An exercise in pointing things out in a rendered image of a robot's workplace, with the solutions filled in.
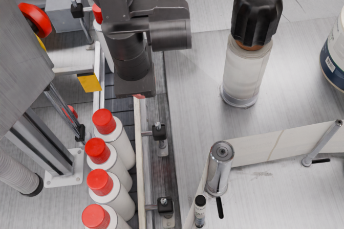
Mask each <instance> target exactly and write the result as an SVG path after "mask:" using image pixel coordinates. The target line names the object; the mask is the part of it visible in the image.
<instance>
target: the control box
mask: <svg viewBox="0 0 344 229"><path fill-rule="evenodd" d="M53 67H54V64H53V62H52V61H51V59H50V57H49V56H48V54H47V52H46V48H45V46H44V44H43V43H42V41H41V40H40V39H39V37H38V36H37V35H36V34H35V33H34V32H33V30H32V29H31V27H30V25H29V24H28V22H27V20H26V19H25V17H24V16H23V14H22V12H21V10H20V9H19V7H18V6H17V4H16V2H15V1H14V0H0V140H1V139H2V138H3V137H4V135H5V134H6V133H7V132H8V131H9V130H10V129H11V127H12V126H13V125H14V124H15V123H16V122H17V120H18V119H19V118H20V117H21V116H22V115H23V114H24V112H25V111H26V110H27V109H28V108H29V107H30V105H31V104H32V103H33V102H34V101H35V100H36V99H37V97H38V96H39V95H40V94H41V93H42V92H43V90H44V89H45V88H46V87H47V86H48V85H49V84H50V82H51V81H52V80H53V79H54V77H55V73H54V72H53V70H52V68H53Z"/></svg>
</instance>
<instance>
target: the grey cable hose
mask: <svg viewBox="0 0 344 229"><path fill-rule="evenodd" d="M0 180H1V181H2V182H4V183H6V184H7V185H9V186H11V187H13V188H14V189H16V190H18V191H19V192H20V193H21V194H22V195H23V196H26V197H34V196H36V195H38V194H39V193H40V192H41V191H42V189H43V186H44V182H43V179H42V178H41V177H40V176H39V175H38V174H37V173H34V172H32V171H31V170H29V169H28V168H27V167H26V166H24V165H23V164H22V163H20V162H19V161H17V160H16V159H15V158H14V157H12V156H11V155H10V154H8V153H7V152H6V151H5V150H3V149H2V148H1V147H0Z"/></svg>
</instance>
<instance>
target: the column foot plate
mask: <svg viewBox="0 0 344 229"><path fill-rule="evenodd" d="M68 150H69V152H70V153H71V154H72V155H73V156H74V174H73V175H71V176H62V177H54V176H52V175H51V174H50V173H49V172H47V171H45V181H44V187H45V188H52V187H61V186H70V185H79V184H81V183H82V182H83V163H84V150H82V149H81V148H74V149H68Z"/></svg>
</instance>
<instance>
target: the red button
mask: <svg viewBox="0 0 344 229"><path fill-rule="evenodd" d="M18 7H19V9H20V10H21V12H22V14H23V16H24V17H25V19H26V20H27V22H28V24H29V25H30V27H31V29H32V30H33V32H34V33H35V34H36V35H37V36H38V37H39V38H45V37H47V36H48V35H49V34H50V33H51V32H52V27H51V22H50V20H49V18H48V16H47V15H46V14H45V12H44V11H43V10H41V9H40V8H39V7H37V6H35V5H33V4H28V3H20V4H19V5H18Z"/></svg>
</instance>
